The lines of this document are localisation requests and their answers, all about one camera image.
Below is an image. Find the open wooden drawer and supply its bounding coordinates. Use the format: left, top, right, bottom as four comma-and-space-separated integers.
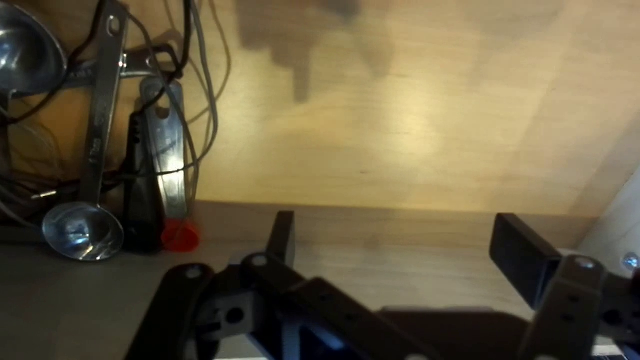
0, 0, 640, 360

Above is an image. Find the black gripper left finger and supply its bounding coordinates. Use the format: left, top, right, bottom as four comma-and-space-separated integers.
267, 209, 297, 266

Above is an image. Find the round steel measuring spoon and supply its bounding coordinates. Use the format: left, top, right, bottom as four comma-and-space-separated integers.
42, 0, 129, 261

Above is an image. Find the black handled utensil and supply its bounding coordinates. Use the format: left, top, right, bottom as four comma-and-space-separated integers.
123, 116, 164, 254

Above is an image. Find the large steel spoon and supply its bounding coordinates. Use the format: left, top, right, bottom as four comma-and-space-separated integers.
0, 2, 68, 95

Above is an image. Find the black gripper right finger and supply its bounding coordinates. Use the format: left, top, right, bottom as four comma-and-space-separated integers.
490, 214, 563, 307

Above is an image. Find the silver and red measuring spoon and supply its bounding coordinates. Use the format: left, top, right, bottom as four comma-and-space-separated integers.
140, 77, 200, 251

